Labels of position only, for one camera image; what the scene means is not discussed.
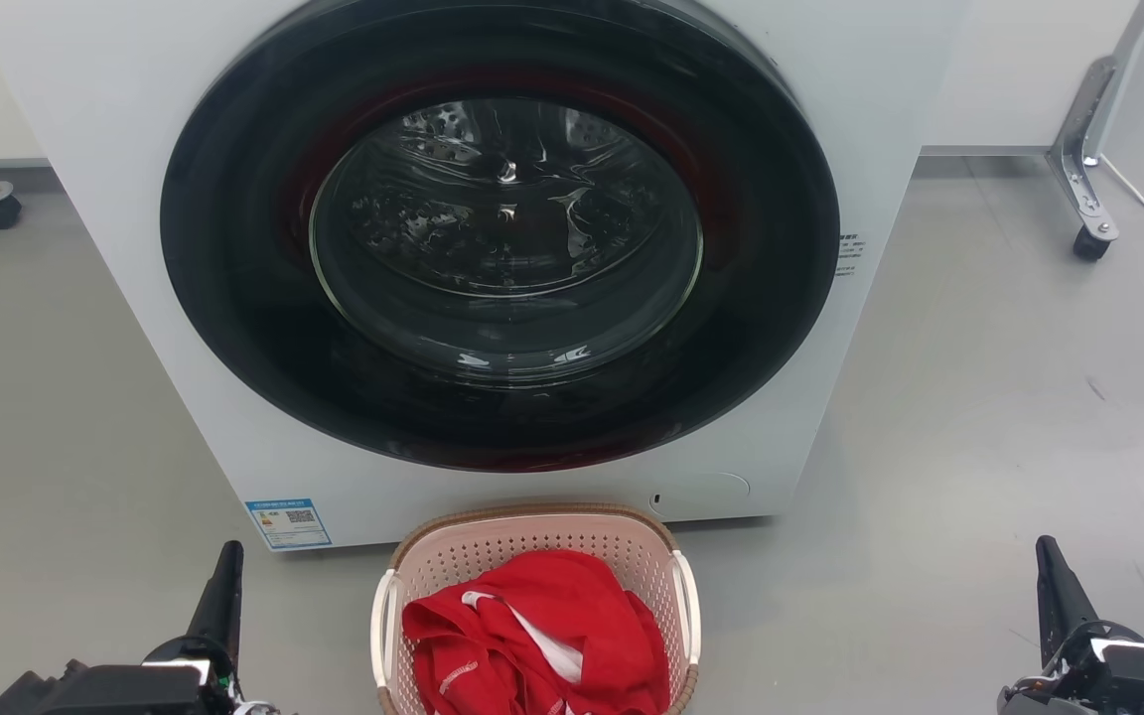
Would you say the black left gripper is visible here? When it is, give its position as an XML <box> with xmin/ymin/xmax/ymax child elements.
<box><xmin>0</xmin><ymin>540</ymin><xmax>280</xmax><ymax>715</ymax></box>

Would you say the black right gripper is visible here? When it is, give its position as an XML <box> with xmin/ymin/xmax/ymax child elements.
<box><xmin>996</xmin><ymin>535</ymin><xmax>1144</xmax><ymax>715</ymax></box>

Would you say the pink perforated laundry basket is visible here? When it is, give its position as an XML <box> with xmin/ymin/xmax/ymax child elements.
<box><xmin>369</xmin><ymin>502</ymin><xmax>703</xmax><ymax>715</ymax></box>

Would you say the blue energy label sticker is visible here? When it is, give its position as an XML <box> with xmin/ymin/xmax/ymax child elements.
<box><xmin>244</xmin><ymin>498</ymin><xmax>333</xmax><ymax>550</ymax></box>

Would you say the black round washer door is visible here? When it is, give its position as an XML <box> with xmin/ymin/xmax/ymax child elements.
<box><xmin>160</xmin><ymin>0</ymin><xmax>842</xmax><ymax>474</ymax></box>

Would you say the red garment with white trim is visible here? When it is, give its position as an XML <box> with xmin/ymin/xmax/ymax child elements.
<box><xmin>400</xmin><ymin>549</ymin><xmax>672</xmax><ymax>715</ymax></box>

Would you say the white front-load washing machine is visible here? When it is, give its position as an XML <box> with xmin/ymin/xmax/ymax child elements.
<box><xmin>0</xmin><ymin>0</ymin><xmax>970</xmax><ymax>553</ymax></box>

